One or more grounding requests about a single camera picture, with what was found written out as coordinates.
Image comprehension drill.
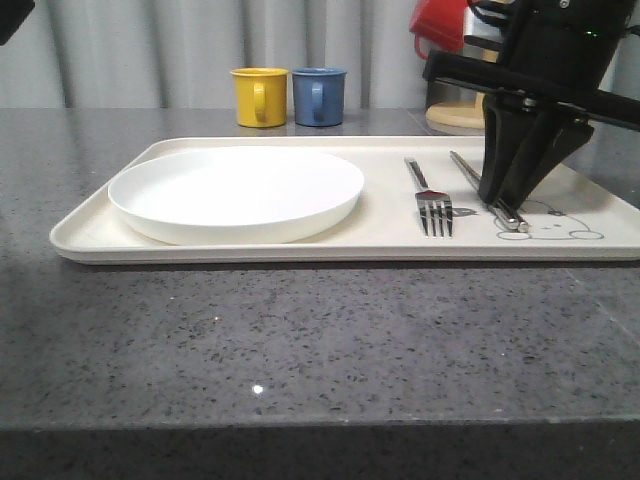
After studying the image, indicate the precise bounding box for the wooden mug tree stand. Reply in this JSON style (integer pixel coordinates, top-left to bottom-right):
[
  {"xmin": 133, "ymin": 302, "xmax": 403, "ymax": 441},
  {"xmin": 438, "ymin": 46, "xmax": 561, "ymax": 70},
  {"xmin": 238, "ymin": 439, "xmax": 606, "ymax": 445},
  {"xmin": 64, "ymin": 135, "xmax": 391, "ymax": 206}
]
[{"xmin": 423, "ymin": 49, "xmax": 500, "ymax": 131}]

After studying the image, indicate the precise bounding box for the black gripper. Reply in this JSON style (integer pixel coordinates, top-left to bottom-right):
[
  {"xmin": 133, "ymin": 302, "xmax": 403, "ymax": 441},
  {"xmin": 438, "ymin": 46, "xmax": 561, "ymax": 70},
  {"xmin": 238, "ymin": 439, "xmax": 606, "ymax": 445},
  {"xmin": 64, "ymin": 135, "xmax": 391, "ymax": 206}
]
[{"xmin": 423, "ymin": 1, "xmax": 639, "ymax": 209}]

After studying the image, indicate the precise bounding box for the red mug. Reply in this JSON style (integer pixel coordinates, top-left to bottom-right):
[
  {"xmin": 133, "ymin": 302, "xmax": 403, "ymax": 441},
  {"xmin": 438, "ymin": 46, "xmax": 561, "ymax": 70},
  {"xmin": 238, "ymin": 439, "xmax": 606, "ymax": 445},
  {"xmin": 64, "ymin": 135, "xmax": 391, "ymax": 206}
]
[{"xmin": 409, "ymin": 0, "xmax": 468, "ymax": 60}]

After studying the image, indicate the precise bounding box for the grey curtain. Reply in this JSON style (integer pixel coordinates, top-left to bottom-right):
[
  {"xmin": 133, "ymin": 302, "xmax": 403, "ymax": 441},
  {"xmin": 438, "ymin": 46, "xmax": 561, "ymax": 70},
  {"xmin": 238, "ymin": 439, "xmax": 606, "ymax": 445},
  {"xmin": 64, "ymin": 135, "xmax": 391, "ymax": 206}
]
[{"xmin": 0, "ymin": 0, "xmax": 640, "ymax": 110}]

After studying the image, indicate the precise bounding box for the yellow mug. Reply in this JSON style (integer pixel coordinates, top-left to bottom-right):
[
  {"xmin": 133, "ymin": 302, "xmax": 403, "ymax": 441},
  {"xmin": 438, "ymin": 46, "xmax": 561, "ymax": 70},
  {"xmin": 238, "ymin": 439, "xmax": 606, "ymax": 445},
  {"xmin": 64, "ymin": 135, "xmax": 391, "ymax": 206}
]
[{"xmin": 231, "ymin": 67, "xmax": 289, "ymax": 128}]

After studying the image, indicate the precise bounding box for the white round plate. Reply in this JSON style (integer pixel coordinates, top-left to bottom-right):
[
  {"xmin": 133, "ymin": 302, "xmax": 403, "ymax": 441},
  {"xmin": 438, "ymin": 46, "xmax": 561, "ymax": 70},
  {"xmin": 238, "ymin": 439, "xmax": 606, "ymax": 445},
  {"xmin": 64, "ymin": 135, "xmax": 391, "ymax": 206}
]
[{"xmin": 108, "ymin": 146, "xmax": 365, "ymax": 245}]

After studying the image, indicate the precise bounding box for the silver metal fork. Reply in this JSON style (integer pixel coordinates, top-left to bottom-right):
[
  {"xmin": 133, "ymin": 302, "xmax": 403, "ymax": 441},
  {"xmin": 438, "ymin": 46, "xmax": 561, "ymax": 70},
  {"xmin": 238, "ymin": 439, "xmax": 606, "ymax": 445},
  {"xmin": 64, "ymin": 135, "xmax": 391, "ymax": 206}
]
[{"xmin": 404, "ymin": 157, "xmax": 453, "ymax": 237}]

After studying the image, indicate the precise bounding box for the beige rabbit serving tray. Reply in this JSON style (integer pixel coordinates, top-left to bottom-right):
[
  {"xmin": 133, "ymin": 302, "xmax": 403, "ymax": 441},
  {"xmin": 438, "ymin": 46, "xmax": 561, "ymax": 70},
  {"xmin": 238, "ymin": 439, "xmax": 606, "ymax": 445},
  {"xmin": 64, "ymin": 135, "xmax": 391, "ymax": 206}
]
[{"xmin": 50, "ymin": 136, "xmax": 639, "ymax": 264}]

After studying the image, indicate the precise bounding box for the blue mug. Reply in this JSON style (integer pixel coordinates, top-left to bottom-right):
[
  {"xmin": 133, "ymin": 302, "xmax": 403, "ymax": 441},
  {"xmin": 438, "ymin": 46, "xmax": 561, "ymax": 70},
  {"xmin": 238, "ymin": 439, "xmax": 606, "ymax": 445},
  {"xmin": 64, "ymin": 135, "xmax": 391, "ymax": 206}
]
[{"xmin": 292, "ymin": 67, "xmax": 347, "ymax": 127}]

